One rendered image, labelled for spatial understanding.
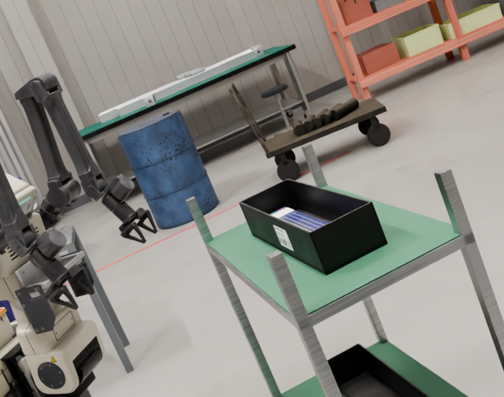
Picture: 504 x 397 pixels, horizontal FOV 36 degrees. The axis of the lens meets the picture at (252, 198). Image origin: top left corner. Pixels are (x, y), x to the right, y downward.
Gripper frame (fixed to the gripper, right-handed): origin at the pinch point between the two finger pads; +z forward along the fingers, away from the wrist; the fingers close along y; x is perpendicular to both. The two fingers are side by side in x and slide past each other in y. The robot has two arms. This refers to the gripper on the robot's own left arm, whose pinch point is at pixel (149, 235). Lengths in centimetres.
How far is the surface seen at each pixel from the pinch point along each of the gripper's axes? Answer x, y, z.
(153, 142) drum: 159, 380, -78
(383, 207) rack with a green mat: -73, -25, 44
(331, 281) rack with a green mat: -65, -67, 43
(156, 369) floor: 125, 109, 43
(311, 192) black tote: -60, -22, 28
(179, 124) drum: 140, 403, -74
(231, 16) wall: 140, 777, -168
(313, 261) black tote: -62, -58, 38
